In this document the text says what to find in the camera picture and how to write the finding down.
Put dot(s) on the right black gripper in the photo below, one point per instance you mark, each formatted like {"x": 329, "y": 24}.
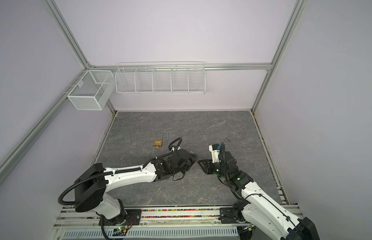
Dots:
{"x": 208, "y": 168}

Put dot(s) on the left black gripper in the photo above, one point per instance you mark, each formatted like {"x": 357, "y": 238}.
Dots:
{"x": 191, "y": 161}

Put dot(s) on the brass padlock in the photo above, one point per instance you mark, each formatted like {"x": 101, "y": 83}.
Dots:
{"x": 158, "y": 143}

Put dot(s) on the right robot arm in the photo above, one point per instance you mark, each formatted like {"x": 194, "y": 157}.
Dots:
{"x": 253, "y": 204}

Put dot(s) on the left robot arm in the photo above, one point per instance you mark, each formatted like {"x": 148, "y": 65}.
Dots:
{"x": 90, "y": 191}

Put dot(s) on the white mesh box basket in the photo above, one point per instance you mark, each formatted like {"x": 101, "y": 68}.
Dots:
{"x": 93, "y": 90}

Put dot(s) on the white wire shelf basket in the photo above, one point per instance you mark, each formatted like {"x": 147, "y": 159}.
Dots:
{"x": 161, "y": 78}

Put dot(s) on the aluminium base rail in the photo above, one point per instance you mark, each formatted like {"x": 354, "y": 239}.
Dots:
{"x": 153, "y": 217}

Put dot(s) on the white vented cable duct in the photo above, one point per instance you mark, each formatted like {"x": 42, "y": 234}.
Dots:
{"x": 152, "y": 233}

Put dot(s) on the aluminium frame profiles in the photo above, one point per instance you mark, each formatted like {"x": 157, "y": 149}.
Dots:
{"x": 25, "y": 144}

